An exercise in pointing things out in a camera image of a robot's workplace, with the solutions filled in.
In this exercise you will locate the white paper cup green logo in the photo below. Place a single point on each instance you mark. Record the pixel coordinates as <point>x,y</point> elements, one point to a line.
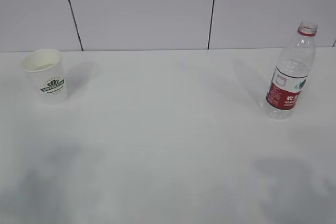
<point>45,72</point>

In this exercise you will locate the clear water bottle red label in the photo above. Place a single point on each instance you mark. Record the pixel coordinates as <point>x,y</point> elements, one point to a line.
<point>291,72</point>

